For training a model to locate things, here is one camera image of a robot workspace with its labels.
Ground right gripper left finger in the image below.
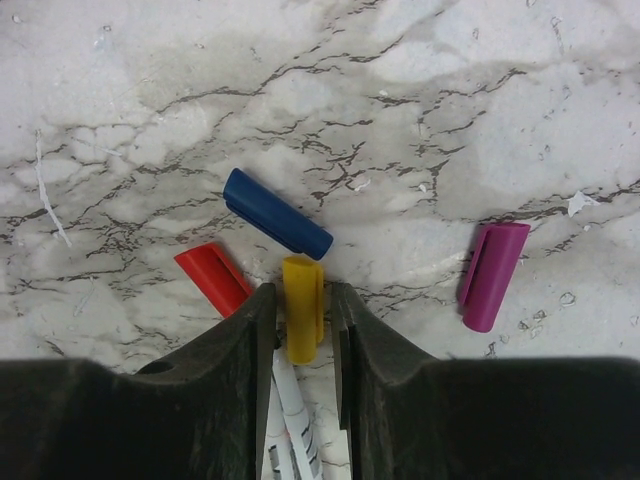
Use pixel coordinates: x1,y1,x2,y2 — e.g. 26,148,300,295
1,283,276,479

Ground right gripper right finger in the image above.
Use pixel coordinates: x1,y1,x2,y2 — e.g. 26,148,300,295
330,283,639,479

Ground yellow pen cap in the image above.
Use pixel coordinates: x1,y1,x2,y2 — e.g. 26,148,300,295
282,256,324,365

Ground white pen blue tip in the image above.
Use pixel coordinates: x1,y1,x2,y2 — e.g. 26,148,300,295
266,347,324,479

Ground red pen cap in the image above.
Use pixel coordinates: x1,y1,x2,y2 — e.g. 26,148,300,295
174,243,252,318

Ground purple pen cap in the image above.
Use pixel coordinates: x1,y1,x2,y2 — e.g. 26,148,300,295
458,223,530,333

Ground blue pen cap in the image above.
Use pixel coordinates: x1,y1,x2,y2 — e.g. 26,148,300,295
223,168,333,260

